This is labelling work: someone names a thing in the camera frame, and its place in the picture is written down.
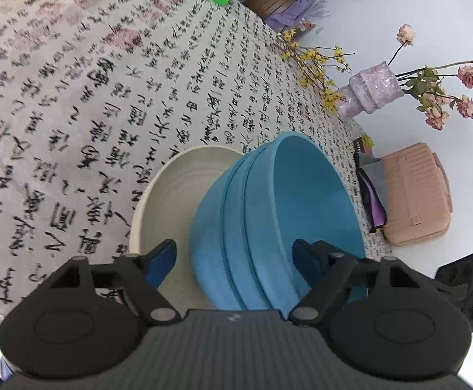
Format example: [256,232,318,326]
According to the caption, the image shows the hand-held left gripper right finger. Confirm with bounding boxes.
[287,239,408,328]

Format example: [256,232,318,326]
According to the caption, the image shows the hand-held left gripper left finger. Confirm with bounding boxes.
[49,239,182,326]

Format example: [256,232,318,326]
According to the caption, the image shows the blue bowl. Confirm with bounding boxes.
[220,140,314,311]
[188,146,302,313]
[242,131,368,309]

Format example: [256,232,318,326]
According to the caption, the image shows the cream plate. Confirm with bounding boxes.
[129,145,245,289]

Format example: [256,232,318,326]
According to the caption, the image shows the pink case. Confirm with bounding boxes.
[383,142,453,246]

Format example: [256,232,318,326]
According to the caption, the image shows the grey and purple cloth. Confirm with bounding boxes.
[354,152,388,234]

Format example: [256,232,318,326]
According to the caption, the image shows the small black box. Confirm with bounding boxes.
[352,136,373,155]

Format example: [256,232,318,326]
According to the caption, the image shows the pale purple vase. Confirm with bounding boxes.
[336,61,406,123]

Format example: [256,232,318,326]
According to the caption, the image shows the yellow flower branch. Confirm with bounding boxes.
[275,28,355,114]

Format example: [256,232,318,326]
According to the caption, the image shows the calligraphy printed tablecloth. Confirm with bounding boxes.
[0,0,392,318]

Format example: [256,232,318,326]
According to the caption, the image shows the dried pink roses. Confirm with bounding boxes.
[387,24,473,131]

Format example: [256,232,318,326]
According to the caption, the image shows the wooden chair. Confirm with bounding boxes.
[247,0,298,19]

